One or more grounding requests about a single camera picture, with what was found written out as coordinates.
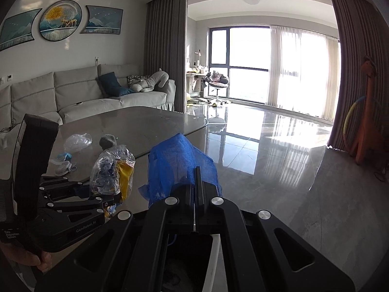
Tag colourful hoop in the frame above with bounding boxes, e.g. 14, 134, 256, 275
343, 96, 380, 150

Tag small blue wall art panel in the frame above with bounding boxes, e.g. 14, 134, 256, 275
80, 5, 124, 35

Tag teal pillow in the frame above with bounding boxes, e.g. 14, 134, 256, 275
97, 72, 133, 96

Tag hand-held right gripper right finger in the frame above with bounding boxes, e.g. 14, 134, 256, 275
197, 166, 355, 292

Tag round deer wall art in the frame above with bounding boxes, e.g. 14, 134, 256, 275
39, 0, 83, 41

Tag round swivel chair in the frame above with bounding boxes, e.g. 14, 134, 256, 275
204, 71, 230, 104

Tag grey plush toy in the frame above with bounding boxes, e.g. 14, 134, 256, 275
131, 68, 171, 92

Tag grey sofa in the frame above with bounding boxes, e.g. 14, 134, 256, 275
0, 64, 177, 146

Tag grey curtain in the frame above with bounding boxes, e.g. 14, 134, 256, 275
143, 0, 190, 113
327, 0, 377, 150

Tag black cable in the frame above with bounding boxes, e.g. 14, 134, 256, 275
0, 119, 19, 133

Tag cluttered white desk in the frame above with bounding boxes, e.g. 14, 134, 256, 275
187, 50, 210, 98

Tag crumpled clear plastic bag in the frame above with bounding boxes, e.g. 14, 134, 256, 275
64, 133, 92, 153

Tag sheer white curtain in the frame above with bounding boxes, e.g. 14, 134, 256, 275
267, 24, 341, 120

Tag blue mesh bag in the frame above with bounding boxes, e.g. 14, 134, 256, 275
138, 133, 222, 209

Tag large blue wall art panel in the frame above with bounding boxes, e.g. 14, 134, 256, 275
0, 9, 41, 52

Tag black white patterned pillow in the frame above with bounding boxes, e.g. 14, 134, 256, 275
127, 75, 150, 87

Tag clear bag with yellow contents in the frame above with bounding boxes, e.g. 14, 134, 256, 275
89, 146, 136, 204

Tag person's left hand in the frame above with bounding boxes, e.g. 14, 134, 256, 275
0, 242, 53, 273

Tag clear wrapper with blue bit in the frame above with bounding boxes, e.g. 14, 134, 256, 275
50, 161, 72, 176

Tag dark framed window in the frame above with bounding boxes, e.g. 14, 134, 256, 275
209, 27, 271, 102

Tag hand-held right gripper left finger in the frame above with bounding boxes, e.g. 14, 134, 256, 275
35, 166, 198, 292

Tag grey crumpled lump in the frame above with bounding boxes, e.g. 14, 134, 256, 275
99, 134, 118, 150

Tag scattered floor toys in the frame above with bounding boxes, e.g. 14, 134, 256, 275
187, 94, 231, 108

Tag orange dinosaur toy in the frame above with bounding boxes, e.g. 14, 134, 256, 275
346, 55, 387, 166

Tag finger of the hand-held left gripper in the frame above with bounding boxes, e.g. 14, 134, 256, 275
39, 175, 92, 196
45, 193, 123, 213

